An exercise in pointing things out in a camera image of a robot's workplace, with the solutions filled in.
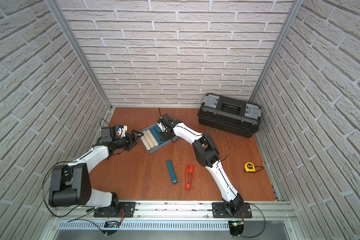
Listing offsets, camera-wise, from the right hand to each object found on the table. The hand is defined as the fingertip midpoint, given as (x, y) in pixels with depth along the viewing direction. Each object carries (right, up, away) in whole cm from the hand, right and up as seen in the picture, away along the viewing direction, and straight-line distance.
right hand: (166, 136), depth 101 cm
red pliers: (+16, -21, -16) cm, 31 cm away
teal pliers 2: (-7, +5, +4) cm, 10 cm away
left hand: (-13, +2, -13) cm, 19 cm away
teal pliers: (-10, +4, 0) cm, 11 cm away
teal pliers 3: (+7, -23, -20) cm, 31 cm away
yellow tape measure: (+52, -17, -14) cm, 56 cm away
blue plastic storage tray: (0, -4, -9) cm, 9 cm away
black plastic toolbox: (+49, +12, -10) cm, 51 cm away
